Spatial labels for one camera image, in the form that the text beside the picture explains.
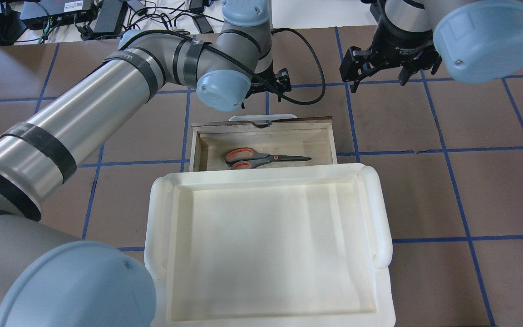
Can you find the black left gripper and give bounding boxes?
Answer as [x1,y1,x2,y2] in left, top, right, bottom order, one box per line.
[246,68,292,99]

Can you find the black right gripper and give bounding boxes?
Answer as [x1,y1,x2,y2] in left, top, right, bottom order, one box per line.
[340,27,442,87]

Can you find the light wooden drawer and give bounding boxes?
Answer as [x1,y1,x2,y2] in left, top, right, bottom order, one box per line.
[188,117,338,172]

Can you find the grey orange scissors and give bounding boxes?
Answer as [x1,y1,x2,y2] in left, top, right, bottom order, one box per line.
[224,147,312,170]

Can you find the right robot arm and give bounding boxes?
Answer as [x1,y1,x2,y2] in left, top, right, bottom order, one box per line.
[340,0,523,93]

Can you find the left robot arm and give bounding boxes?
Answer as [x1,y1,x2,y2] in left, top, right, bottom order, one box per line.
[0,0,271,327]

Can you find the black power brick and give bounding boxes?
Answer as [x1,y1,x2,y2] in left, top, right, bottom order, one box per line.
[192,16,214,35]

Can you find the white plastic tray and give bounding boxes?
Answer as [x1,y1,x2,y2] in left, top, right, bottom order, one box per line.
[144,163,396,327]

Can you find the black power supply box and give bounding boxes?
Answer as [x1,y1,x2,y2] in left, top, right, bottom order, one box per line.
[93,0,128,39]

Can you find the white drawer handle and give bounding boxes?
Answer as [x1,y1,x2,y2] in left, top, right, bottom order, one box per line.
[228,114,298,124]

